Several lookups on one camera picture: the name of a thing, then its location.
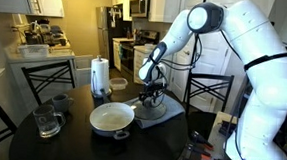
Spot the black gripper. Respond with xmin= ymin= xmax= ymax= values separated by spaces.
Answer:
xmin=138 ymin=80 xmax=168 ymax=108

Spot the robot base mounting table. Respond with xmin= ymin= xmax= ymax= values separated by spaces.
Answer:
xmin=175 ymin=108 xmax=246 ymax=160

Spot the grey cloth towel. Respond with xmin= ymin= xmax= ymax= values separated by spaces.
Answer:
xmin=124 ymin=92 xmax=187 ymax=132

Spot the pan with white interior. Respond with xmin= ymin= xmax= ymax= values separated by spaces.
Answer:
xmin=88 ymin=87 xmax=138 ymax=142

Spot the white paper towel roll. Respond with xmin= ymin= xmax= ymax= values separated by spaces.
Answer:
xmin=88 ymin=55 xmax=114 ymax=100

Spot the clear plastic food container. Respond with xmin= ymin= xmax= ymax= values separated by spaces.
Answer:
xmin=108 ymin=76 xmax=130 ymax=92

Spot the black kitchen stove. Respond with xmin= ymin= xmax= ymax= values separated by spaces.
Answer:
xmin=118 ymin=28 xmax=161 ymax=77

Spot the black orange clamp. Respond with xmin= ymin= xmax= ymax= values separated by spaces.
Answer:
xmin=187 ymin=130 xmax=214 ymax=151
xmin=184 ymin=142 xmax=214 ymax=159

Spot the white panel door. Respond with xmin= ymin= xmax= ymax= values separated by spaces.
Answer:
xmin=168 ymin=0 xmax=253 ymax=115

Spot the black refrigerator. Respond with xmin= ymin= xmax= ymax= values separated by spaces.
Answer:
xmin=92 ymin=1 xmax=126 ymax=70

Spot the grey ceramic mug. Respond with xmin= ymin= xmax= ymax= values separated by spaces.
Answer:
xmin=50 ymin=92 xmax=76 ymax=114

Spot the white cabinet beside microwave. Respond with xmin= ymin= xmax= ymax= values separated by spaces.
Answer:
xmin=148 ymin=0 xmax=183 ymax=25

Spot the steel microwave oven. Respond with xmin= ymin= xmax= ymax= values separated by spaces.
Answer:
xmin=127 ymin=0 xmax=151 ymax=19

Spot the clear glass mug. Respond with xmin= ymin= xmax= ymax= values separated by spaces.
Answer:
xmin=31 ymin=102 xmax=68 ymax=139

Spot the black coffee maker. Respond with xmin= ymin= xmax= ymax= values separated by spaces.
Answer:
xmin=46 ymin=24 xmax=68 ymax=48

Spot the clear storage bin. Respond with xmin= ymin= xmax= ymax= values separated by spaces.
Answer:
xmin=17 ymin=42 xmax=50 ymax=59

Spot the white kitchen counter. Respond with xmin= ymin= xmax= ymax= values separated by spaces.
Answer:
xmin=0 ymin=44 xmax=94 ymax=115

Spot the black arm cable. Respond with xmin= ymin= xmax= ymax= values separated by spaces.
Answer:
xmin=157 ymin=30 xmax=204 ymax=74

